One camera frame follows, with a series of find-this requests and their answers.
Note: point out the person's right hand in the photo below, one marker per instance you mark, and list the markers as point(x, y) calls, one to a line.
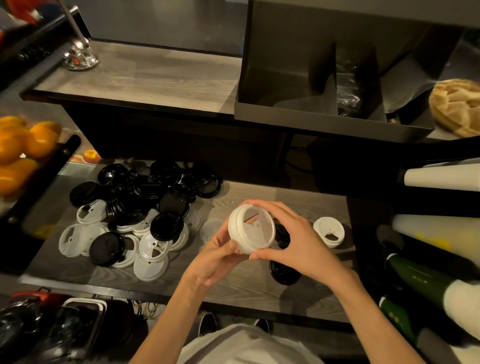
point(303, 247)

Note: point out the person's left hand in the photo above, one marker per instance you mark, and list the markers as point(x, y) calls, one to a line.
point(210, 262)

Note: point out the black cup lid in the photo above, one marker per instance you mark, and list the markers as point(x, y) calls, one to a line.
point(282, 236)
point(283, 275)

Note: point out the stack of white lids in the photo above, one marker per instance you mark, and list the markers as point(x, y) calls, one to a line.
point(329, 232)

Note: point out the clear plastic lids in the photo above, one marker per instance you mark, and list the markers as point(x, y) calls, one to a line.
point(210, 228)

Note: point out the pile of mixed cup lids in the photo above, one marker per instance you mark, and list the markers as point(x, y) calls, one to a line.
point(131, 202)

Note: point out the dark metal organizer box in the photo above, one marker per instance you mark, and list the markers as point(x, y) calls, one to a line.
point(292, 75)

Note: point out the person's left forearm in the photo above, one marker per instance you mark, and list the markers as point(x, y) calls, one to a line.
point(165, 326)

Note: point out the translucent yellow print cup stack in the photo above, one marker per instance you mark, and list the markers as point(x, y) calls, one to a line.
point(435, 232)

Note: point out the white paper cup stack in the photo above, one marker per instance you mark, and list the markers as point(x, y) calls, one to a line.
point(442, 176)

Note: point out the black left shoe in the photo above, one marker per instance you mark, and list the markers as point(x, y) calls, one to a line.
point(207, 323)

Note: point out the black shoe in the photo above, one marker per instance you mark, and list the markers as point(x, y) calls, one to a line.
point(262, 325)
point(207, 323)

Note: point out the black right shoe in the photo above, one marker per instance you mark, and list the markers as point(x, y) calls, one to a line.
point(262, 325)

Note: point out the white shirt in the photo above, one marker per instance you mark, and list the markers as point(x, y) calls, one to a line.
point(243, 348)

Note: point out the clear plastic bag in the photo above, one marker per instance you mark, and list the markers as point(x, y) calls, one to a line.
point(348, 93)

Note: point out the grey foil pouch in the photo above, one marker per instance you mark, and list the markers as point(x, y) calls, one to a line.
point(408, 86)

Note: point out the tan crumpled paper bundle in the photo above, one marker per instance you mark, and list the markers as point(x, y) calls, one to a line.
point(457, 107)

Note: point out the pile of oranges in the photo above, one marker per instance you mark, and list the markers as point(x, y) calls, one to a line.
point(22, 150)

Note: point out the chrome flag stand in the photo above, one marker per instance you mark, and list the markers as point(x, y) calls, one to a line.
point(78, 56)

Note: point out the red flag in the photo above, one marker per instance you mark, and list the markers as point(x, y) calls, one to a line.
point(22, 9)

